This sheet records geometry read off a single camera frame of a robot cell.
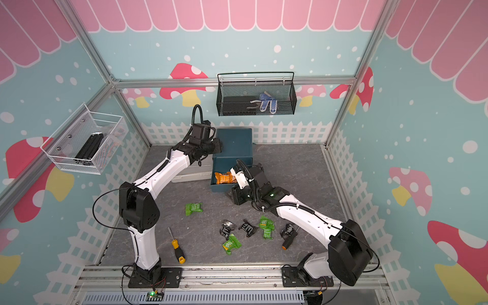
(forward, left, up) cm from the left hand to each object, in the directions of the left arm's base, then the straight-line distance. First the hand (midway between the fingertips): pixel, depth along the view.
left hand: (219, 146), depth 91 cm
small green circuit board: (-58, +22, -24) cm, 66 cm away
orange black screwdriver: (-37, -33, -19) cm, 53 cm away
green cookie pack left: (-23, +12, -20) cm, 32 cm away
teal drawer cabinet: (0, -8, +2) cm, 9 cm away
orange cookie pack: (-17, -3, -3) cm, 17 cm away
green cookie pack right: (-31, -23, -19) cm, 43 cm away
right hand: (-23, -7, -3) cm, 24 cm away
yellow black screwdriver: (-43, +14, -20) cm, 50 cm away
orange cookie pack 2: (-15, -6, -4) cm, 17 cm away
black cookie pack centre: (-32, -14, -19) cm, 40 cm away
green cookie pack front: (-39, -8, -20) cm, 45 cm away
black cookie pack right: (-34, -32, -19) cm, 50 cm away
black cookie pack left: (-31, -5, -20) cm, 38 cm away
